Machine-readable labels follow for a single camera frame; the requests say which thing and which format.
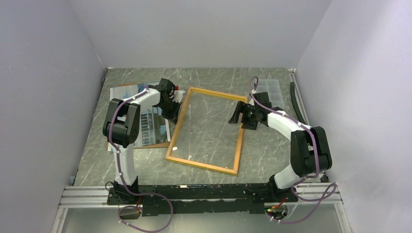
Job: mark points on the brown backing board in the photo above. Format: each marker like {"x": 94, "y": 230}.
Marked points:
{"x": 154, "y": 145}

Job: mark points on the building photo print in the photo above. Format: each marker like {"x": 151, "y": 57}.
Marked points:
{"x": 151, "y": 128}

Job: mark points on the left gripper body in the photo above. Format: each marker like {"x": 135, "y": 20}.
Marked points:
{"x": 170, "y": 106}

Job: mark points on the yellow picture frame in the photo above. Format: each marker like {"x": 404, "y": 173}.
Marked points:
{"x": 179, "y": 123}

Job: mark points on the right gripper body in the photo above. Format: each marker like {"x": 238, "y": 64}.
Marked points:
{"x": 249, "y": 117}

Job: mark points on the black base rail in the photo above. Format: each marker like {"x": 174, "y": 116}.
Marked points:
{"x": 156, "y": 200}

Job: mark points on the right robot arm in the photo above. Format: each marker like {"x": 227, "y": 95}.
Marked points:
{"x": 309, "y": 150}

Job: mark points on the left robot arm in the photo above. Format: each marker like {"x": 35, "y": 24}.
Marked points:
{"x": 122, "y": 125}

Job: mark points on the clear plastic organizer box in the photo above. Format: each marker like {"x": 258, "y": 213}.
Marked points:
{"x": 272, "y": 87}

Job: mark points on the aluminium extrusion frame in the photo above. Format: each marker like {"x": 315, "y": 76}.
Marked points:
{"x": 96, "y": 197}

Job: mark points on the clear acrylic sheet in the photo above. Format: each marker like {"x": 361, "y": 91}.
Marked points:
{"x": 205, "y": 135}

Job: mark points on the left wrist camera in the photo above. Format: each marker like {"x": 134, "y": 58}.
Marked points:
{"x": 178, "y": 94}

